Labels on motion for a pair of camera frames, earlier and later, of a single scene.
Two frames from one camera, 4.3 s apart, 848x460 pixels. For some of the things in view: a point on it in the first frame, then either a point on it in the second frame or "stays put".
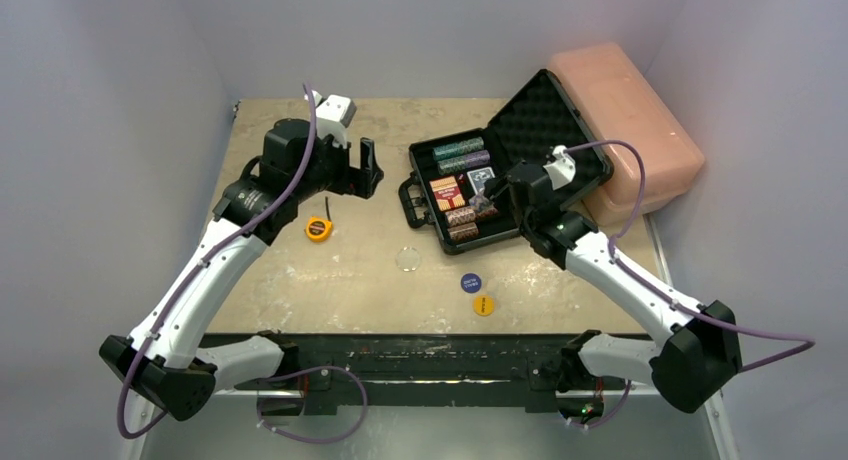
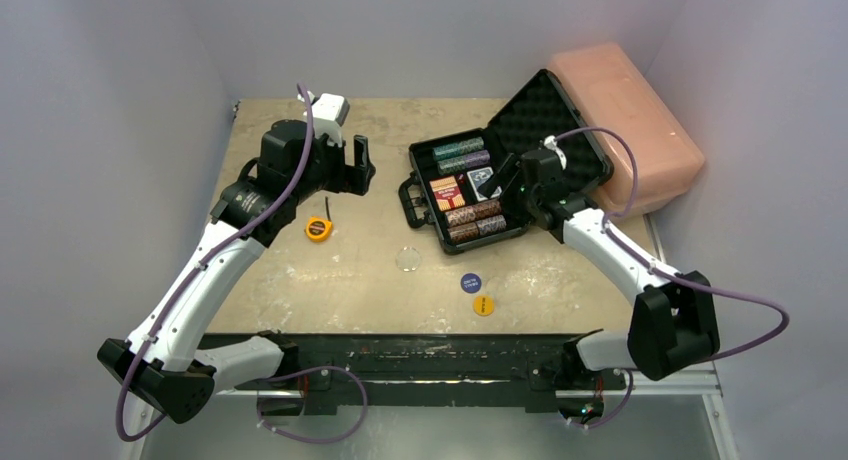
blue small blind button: (470, 282) stays put
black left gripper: (356, 181) stays put
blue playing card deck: (479, 176) stays put
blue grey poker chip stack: (483, 206) -> (491, 225)
